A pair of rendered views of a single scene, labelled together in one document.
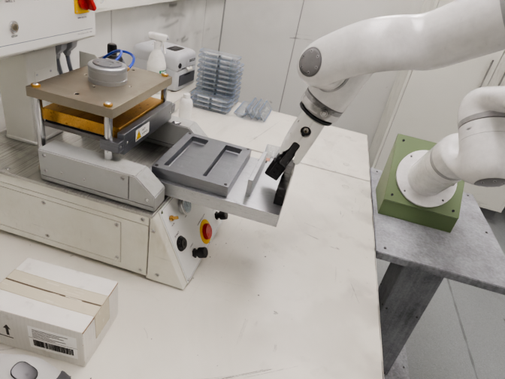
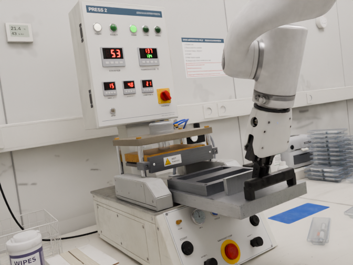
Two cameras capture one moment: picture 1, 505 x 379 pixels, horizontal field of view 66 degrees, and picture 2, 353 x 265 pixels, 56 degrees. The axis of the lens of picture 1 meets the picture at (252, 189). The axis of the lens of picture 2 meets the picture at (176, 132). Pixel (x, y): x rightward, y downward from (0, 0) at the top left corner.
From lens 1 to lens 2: 0.55 m
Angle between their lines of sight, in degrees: 53
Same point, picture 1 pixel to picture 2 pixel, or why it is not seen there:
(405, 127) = not seen: outside the picture
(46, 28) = (136, 111)
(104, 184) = (135, 194)
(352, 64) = (233, 40)
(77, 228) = (130, 234)
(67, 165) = (122, 184)
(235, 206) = (210, 202)
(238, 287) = not seen: outside the picture
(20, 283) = (71, 254)
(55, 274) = (91, 253)
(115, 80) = (160, 130)
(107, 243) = (142, 245)
